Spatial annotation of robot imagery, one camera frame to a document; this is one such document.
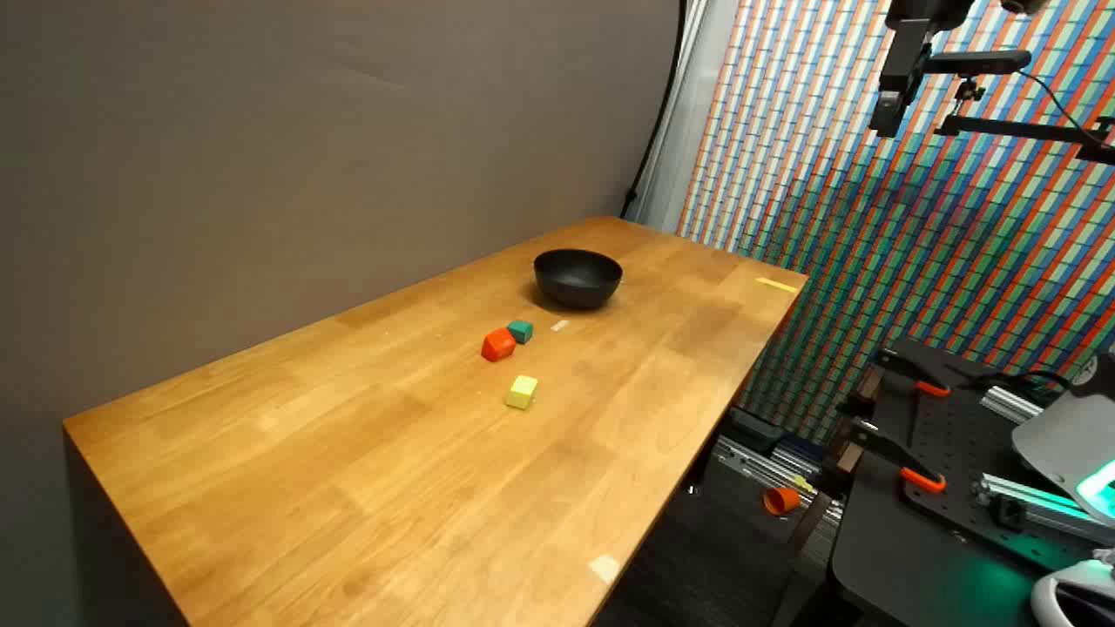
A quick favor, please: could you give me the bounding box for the green block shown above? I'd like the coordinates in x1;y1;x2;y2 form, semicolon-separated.
504;319;533;343

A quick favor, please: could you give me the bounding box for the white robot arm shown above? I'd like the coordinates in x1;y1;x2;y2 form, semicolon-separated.
1009;351;1115;627

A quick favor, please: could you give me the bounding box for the black bowl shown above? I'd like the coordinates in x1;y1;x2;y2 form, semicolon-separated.
533;246;625;309

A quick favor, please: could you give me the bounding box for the orange block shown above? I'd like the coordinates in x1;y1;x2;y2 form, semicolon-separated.
481;326;515;362

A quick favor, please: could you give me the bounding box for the yellow block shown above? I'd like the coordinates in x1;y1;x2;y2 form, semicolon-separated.
504;376;541;409

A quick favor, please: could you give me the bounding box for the black orange-tipped clamp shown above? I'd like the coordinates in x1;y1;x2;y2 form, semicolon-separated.
846;416;947;493
872;348;951;401

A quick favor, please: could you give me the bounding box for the black hanging cable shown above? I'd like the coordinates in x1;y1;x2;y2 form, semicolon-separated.
617;0;690;222

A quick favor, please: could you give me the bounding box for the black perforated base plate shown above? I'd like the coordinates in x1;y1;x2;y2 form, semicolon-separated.
831;342;1115;627

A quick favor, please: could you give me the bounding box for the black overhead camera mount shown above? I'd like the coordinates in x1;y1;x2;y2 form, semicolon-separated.
868;0;1115;162

